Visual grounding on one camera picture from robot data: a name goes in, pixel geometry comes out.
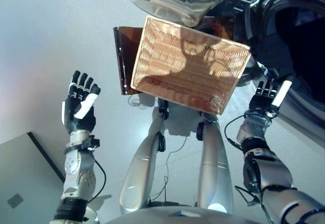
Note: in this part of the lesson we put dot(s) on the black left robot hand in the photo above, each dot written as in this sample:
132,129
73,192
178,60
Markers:
81,117

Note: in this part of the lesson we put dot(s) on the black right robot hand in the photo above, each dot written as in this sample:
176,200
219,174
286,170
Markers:
261,104

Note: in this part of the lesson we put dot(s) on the brown wicker laundry tray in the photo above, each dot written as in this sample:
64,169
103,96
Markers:
188,66

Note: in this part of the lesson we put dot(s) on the dark grey washing machine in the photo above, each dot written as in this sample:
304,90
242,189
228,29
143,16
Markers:
299,10

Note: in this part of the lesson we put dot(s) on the silver right robot leg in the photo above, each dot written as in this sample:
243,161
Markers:
215,173

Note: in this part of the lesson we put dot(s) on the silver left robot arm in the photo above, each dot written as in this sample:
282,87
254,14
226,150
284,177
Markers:
78,170

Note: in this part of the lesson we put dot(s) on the dark brown stand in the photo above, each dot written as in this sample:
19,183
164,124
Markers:
127,56

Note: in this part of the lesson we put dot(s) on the silver robot torso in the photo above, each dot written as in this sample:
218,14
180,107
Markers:
182,216

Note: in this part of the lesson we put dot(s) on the silver robot leg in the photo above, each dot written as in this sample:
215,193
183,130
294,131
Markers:
215,173
139,178

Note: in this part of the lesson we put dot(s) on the silver left robot leg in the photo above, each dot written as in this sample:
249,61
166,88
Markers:
139,178

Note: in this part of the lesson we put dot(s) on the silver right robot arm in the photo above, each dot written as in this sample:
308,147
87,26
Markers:
269,173

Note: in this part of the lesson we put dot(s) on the grey wall socket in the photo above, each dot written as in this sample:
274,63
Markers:
15,200

